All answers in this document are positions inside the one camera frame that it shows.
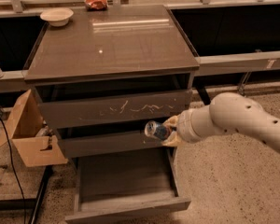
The blue silver redbull can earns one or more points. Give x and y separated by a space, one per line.
154 129

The grey drawer cabinet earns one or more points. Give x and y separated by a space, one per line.
74 63

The crumpled red chip bag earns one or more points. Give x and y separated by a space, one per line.
96 4

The open cardboard box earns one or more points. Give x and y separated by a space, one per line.
23 126

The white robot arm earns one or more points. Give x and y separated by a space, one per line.
228 113

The grey metal railing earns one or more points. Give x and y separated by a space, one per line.
226 37

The grey open bottom drawer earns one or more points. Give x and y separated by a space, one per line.
125 185

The white bowl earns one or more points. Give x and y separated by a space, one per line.
57 17

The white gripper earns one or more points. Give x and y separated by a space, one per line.
182 126

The grey middle drawer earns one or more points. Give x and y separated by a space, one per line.
88 141

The grey top drawer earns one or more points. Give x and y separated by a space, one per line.
113 109

